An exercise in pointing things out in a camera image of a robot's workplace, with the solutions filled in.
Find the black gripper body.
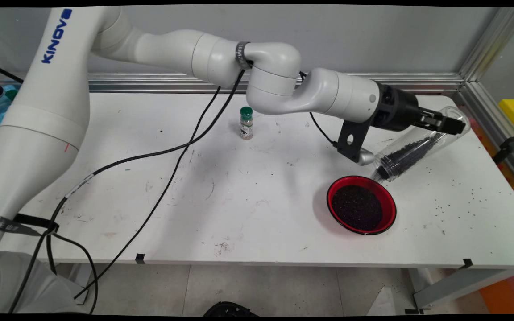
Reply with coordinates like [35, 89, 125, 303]
[375, 82, 419, 131]

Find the clear plastic jar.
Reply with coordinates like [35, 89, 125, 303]
[370, 106, 471, 182]

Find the black seed heap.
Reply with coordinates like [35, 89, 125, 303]
[332, 185, 383, 231]
[375, 133, 443, 181]

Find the black clamp stand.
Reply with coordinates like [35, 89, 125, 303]
[493, 125, 514, 165]

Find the red bowl black rim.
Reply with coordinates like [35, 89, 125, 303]
[327, 175, 397, 235]

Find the spice bottle green cap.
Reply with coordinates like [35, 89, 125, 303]
[240, 106, 254, 140]

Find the grey metal table leg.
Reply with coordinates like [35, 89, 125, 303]
[413, 267, 514, 309]

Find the orange crate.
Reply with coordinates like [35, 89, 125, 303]
[480, 270, 514, 313]

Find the black round floor object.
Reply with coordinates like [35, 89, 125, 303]
[203, 301, 257, 318]

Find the thin black rod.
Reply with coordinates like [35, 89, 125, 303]
[0, 61, 25, 84]

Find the long aluminium frame rail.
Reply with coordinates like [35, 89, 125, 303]
[0, 71, 465, 95]

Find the short aluminium frame rail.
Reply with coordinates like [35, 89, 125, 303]
[456, 80, 514, 194]

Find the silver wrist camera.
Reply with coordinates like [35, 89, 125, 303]
[356, 149, 376, 166]

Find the aluminium frame corner post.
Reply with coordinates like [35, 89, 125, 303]
[458, 7, 514, 83]

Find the short black velcro strap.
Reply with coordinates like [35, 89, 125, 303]
[236, 41, 252, 71]

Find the plain black cable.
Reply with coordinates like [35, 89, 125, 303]
[45, 86, 222, 313]

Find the black cable white label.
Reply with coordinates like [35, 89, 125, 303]
[8, 69, 339, 313]

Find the long black velcro strap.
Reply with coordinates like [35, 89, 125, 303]
[0, 212, 60, 235]

